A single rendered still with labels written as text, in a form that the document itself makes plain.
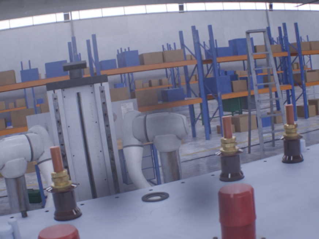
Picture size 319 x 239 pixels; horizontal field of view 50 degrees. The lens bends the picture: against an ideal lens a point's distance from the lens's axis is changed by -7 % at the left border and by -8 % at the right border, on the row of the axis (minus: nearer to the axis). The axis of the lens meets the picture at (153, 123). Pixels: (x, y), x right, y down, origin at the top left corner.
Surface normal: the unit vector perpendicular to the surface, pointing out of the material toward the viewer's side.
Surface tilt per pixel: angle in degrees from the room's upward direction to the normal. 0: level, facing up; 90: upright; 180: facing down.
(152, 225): 0
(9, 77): 90
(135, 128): 70
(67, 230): 4
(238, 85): 90
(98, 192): 90
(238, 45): 90
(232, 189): 4
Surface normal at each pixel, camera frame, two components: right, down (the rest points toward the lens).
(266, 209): -0.13, -0.99
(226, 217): -0.71, 0.15
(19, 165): 0.70, 0.27
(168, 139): 0.00, 0.39
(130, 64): 0.37, 0.06
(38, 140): 0.62, -0.43
